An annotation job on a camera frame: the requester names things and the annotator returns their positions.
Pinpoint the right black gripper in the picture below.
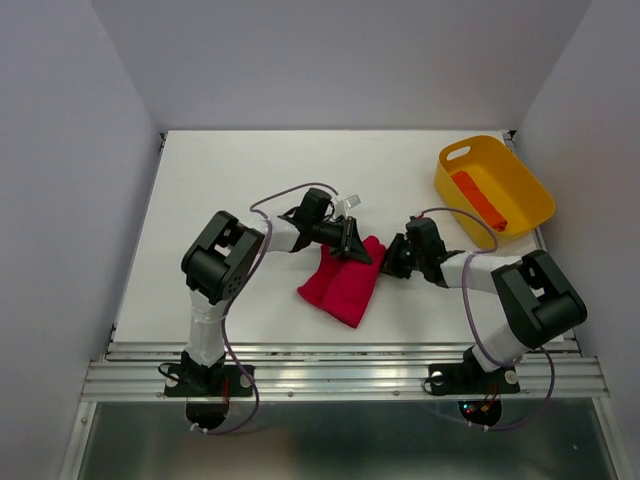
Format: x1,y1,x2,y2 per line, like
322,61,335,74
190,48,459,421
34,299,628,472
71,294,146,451
370,232,424,278

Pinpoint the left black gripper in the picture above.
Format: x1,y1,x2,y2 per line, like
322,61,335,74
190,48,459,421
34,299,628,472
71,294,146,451
312,216,372,266

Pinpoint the red t shirt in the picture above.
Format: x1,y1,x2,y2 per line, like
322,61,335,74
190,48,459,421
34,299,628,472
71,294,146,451
297,236,386,329

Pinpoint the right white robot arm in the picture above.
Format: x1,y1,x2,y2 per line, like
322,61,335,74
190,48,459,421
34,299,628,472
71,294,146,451
381,217,588,396

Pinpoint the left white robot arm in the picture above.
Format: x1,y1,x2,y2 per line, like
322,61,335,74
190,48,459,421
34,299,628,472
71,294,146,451
165,182,373,396

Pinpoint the orange rolled t shirt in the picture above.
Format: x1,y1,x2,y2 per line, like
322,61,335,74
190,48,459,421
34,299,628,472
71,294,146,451
452,171,508,232

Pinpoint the yellow plastic basket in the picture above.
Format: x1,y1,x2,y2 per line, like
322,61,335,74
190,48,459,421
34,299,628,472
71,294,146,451
434,135,555,249

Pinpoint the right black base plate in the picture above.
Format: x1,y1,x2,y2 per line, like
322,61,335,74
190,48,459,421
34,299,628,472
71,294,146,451
422,362,521,396

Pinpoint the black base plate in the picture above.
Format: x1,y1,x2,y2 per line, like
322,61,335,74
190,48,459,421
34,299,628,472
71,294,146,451
422,362,521,396
158,362,254,398

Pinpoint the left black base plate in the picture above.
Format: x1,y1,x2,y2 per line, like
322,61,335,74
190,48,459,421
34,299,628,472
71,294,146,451
158,362,254,398

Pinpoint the aluminium rail frame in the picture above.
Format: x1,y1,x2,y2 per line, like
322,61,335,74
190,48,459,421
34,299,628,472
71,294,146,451
58,128,626,480

